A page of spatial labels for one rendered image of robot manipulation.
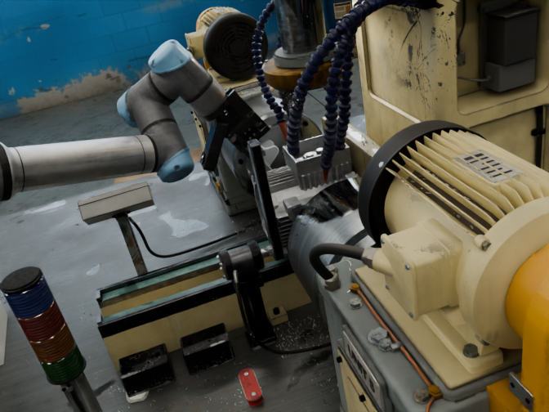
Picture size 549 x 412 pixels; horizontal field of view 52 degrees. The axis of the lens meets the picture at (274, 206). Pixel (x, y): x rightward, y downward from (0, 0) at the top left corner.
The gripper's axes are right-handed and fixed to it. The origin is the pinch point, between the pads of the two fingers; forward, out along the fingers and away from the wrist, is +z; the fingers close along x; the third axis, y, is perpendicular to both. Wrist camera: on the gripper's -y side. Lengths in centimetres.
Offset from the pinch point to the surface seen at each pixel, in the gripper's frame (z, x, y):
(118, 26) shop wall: 27, 546, -38
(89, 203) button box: -19.1, 15.0, -36.2
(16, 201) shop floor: 30, 302, -167
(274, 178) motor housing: -1.6, -7.7, 0.5
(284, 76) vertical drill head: -18.3, -11.9, 15.9
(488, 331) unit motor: -12, -78, 9
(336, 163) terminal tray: 4.2, -11.1, 12.0
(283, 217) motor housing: 3.5, -13.6, -3.6
